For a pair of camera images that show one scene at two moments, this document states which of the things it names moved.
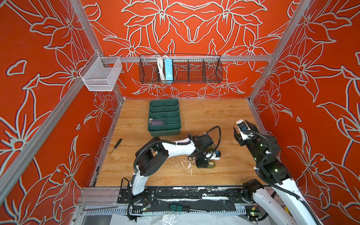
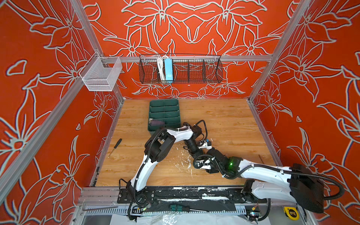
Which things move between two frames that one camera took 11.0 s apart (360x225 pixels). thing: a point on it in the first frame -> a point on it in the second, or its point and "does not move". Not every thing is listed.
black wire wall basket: x=187 y=69 does not move
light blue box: x=168 y=67 does not move
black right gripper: x=258 y=133 -> x=211 y=171
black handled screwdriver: x=116 y=146 does not move
